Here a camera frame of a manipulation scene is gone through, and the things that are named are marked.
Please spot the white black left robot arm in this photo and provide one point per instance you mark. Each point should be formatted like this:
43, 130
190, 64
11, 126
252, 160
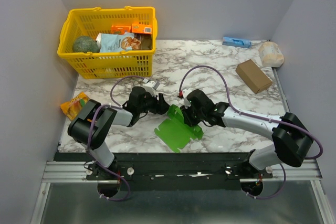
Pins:
92, 124

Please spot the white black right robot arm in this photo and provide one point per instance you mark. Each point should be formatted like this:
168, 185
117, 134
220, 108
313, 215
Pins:
289, 136

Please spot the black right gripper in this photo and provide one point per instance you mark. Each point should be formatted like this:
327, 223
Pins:
189, 118

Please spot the brown cardboard box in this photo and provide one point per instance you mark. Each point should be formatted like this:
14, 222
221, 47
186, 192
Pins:
253, 76

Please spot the green round melon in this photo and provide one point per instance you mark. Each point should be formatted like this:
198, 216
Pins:
85, 44

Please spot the light blue carton box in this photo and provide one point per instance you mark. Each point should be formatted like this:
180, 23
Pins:
236, 42

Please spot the light blue snack pouch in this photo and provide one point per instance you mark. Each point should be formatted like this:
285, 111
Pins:
117, 43

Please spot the green paper box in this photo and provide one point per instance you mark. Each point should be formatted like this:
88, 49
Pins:
174, 133

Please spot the beige wrapped paper bag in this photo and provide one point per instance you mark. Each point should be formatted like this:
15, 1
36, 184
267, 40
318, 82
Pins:
271, 55

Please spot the yellow plastic shopping basket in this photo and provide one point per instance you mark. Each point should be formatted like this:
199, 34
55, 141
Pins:
93, 21

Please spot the orange snack box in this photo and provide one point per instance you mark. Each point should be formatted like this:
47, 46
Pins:
120, 30

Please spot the orange barcode box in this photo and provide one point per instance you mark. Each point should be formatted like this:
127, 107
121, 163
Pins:
138, 28

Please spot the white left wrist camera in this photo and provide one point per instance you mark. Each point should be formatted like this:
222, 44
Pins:
150, 86

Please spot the orange candy bag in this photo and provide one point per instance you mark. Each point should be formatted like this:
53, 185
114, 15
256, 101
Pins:
74, 106

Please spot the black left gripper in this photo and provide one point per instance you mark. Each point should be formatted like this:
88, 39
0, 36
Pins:
161, 107

